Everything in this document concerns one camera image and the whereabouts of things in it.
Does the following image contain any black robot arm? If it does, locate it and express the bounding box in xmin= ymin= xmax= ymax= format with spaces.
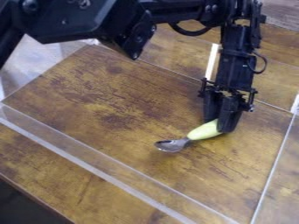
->
xmin=0 ymin=0 xmax=267 ymax=133

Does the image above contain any clear acrylic enclosure wall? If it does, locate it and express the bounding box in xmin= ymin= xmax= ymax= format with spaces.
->
xmin=0 ymin=31 xmax=299 ymax=224

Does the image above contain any green handled metal spoon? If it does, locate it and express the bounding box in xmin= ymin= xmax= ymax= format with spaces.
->
xmin=154 ymin=119 xmax=220 ymax=152

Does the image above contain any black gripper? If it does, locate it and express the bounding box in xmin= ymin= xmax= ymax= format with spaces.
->
xmin=199 ymin=50 xmax=258 ymax=133

